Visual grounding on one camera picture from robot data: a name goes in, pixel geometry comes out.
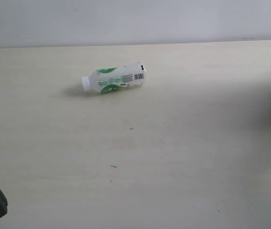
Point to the white green label bottle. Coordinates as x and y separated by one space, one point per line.
110 79

